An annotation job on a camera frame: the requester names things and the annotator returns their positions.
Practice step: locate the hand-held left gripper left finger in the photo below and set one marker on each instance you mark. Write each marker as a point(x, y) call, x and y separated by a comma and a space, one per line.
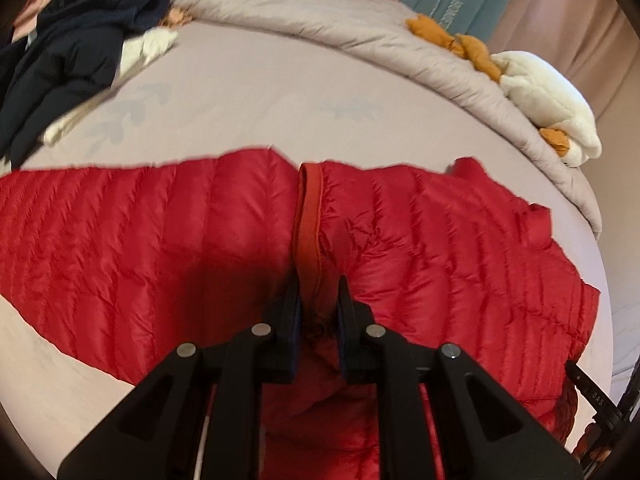
point(292, 325)

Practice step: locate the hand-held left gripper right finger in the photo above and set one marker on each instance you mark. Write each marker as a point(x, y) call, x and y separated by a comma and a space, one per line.
point(341, 330)

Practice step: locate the red down jacket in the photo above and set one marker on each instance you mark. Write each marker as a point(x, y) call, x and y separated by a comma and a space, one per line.
point(150, 240)

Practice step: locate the grey quilt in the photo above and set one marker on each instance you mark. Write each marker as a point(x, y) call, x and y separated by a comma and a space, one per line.
point(310, 20)

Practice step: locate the white goose plush toy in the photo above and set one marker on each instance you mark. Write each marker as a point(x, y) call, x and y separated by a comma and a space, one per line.
point(545, 95)

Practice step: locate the white garment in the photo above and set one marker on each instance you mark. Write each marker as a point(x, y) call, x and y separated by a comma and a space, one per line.
point(150, 42)

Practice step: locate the small orange toy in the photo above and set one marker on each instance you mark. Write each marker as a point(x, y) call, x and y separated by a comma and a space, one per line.
point(176, 17)

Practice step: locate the navy hooded jacket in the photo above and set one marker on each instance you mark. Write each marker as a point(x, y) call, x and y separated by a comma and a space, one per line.
point(75, 60)

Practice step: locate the pink curtain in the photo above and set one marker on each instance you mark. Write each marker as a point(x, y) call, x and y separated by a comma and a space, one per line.
point(565, 10)

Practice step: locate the pink cloth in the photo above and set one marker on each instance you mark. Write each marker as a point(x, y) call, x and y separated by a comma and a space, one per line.
point(35, 5)

